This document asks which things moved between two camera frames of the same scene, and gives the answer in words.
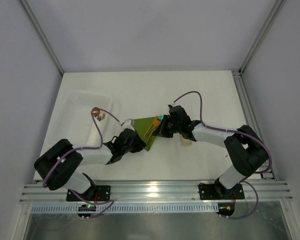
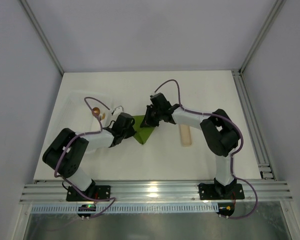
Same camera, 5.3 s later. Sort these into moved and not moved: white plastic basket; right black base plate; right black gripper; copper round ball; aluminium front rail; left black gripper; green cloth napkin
Moved: right black gripper; green cloth napkin; left black gripper
Not moved: white plastic basket; right black base plate; aluminium front rail; copper round ball
